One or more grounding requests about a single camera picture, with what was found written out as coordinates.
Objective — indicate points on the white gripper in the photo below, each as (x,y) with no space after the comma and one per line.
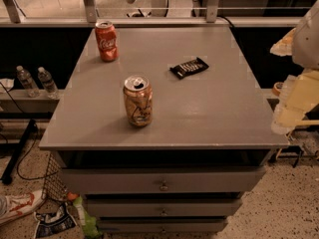
(307,45)

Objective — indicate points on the orange soda can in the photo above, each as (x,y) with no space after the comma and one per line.
(138,99)

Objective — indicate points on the red cola can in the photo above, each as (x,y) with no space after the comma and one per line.
(106,37)

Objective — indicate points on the tape roll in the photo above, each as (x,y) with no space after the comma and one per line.
(277,87)

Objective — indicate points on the black candy bar wrapper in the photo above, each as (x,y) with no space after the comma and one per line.
(189,68)

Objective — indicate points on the grey drawer cabinet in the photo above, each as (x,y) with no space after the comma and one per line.
(186,171)

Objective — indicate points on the right clear water bottle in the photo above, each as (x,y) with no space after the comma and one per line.
(48,83)

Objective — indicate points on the clear water bottle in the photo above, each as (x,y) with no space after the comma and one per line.
(27,82)
(48,83)

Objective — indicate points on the green plastic bottle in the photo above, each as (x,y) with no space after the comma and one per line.
(88,223)

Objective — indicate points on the left clear water bottle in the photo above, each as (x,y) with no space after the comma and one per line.
(27,82)

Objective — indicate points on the black white bag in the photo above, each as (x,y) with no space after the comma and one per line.
(49,224)

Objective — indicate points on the black stand leg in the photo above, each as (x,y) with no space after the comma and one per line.
(6,177)

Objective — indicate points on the white red sneaker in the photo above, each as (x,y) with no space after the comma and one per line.
(13,207)

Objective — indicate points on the wire mesh basket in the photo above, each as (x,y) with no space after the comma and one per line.
(54,187)

